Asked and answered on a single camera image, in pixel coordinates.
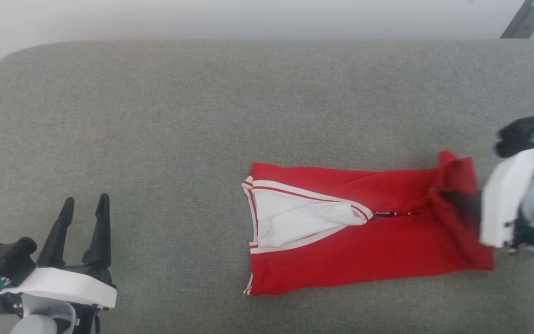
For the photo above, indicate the red and white zip jacket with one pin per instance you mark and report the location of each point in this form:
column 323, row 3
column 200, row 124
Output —
column 364, row 232

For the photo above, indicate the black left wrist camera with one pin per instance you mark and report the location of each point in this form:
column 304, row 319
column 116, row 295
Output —
column 7, row 260

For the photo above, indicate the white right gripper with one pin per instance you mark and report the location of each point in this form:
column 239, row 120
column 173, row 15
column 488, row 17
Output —
column 508, row 195

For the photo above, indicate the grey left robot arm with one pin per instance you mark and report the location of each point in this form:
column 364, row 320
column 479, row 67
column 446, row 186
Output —
column 40, row 320

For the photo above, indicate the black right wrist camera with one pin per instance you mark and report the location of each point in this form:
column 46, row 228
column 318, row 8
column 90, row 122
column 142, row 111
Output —
column 517, row 135

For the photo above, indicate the dark grey metal bracket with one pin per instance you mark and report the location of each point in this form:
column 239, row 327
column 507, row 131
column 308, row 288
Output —
column 524, row 19

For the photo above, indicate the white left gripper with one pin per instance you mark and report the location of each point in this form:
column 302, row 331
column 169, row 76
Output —
column 63, row 284

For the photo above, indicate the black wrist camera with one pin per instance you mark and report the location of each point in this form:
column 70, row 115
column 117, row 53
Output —
column 7, row 260
column 517, row 135

